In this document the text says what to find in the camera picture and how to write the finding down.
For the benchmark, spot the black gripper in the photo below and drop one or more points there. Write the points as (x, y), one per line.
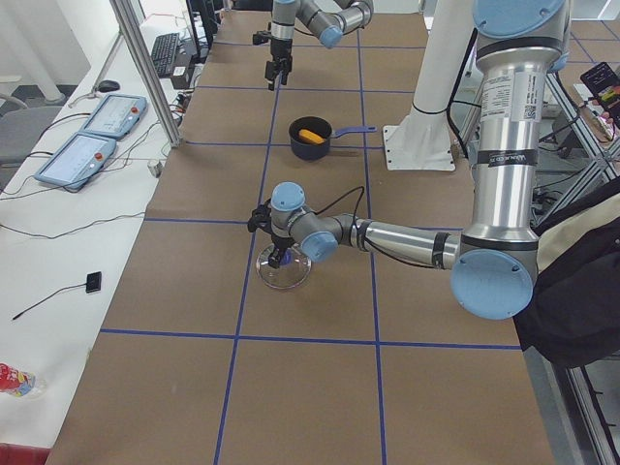
(279, 49)
(281, 240)

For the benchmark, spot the glass lid with blue knob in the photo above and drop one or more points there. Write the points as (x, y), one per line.
(289, 275)

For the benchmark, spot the yellow plastic corn cob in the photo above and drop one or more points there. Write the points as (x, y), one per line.
(310, 137)

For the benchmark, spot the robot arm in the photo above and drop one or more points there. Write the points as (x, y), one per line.
(457, 190)
(328, 28)

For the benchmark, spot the black keyboard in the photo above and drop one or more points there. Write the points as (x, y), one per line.
(163, 54)

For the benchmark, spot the upper blue teach pendant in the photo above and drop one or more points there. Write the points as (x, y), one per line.
(115, 116)

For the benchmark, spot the blue teach pendant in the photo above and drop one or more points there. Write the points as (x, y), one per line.
(81, 157)
(115, 116)

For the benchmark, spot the black computer mouse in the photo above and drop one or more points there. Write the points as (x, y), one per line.
(108, 85)

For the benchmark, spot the small black square device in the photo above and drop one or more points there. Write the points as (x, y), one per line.
(93, 282)

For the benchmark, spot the lower blue teach pendant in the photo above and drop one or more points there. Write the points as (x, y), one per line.
(81, 157)

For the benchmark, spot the red patterned drink bottle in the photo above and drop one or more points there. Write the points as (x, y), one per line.
(19, 383)

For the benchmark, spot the black and beige backpack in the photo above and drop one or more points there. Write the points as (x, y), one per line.
(573, 317)

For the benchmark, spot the black smartphone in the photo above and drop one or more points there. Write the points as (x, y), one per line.
(603, 83)

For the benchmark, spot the blue saucepan with handle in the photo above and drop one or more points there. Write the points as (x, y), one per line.
(310, 152)

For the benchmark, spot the aluminium frame post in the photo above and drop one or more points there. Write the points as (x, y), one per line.
(130, 29)

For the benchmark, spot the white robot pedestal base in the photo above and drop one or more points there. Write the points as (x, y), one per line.
(421, 141)

